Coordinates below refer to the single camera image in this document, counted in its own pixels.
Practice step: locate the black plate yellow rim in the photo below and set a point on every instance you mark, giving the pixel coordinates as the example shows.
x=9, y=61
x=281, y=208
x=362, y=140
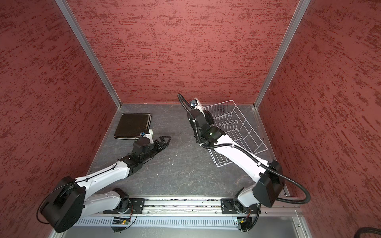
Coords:
x=132, y=126

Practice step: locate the aluminium front rail frame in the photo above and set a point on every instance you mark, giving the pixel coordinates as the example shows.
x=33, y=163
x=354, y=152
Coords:
x=198, y=212

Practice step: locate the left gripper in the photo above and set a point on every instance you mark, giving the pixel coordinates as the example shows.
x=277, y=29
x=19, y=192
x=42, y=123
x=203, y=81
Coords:
x=163, y=142

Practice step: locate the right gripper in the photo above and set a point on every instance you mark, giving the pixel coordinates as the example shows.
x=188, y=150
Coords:
x=210, y=116

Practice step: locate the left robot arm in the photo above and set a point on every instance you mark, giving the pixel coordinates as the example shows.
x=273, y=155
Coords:
x=75, y=198

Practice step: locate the white wire dish rack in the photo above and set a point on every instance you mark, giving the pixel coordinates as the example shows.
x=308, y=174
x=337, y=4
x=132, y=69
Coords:
x=240, y=126

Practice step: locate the right corner aluminium profile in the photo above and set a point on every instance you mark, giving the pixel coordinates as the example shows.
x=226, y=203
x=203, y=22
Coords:
x=288, y=36

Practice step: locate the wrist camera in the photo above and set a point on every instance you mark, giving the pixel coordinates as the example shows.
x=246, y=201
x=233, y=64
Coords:
x=194, y=103
x=148, y=134

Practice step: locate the corner aluminium profile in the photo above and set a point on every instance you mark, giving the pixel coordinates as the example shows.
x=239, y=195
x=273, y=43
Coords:
x=288, y=36
x=77, y=30

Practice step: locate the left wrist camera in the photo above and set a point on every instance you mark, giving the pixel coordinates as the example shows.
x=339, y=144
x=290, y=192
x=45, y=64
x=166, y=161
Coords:
x=148, y=134

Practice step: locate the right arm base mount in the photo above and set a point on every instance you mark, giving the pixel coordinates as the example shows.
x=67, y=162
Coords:
x=232, y=206

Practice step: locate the left corner aluminium profile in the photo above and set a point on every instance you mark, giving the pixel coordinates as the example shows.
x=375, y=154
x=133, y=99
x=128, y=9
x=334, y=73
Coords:
x=77, y=30

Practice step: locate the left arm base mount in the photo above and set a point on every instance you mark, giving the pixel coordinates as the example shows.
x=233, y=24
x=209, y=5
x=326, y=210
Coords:
x=131, y=206

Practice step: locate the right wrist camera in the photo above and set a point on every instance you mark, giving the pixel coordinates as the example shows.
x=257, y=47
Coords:
x=194, y=103

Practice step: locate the white round bowl plate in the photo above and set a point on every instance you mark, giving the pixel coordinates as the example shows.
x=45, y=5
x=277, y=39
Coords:
x=199, y=106

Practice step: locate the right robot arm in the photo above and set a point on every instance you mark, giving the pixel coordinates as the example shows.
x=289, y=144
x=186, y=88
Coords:
x=266, y=187

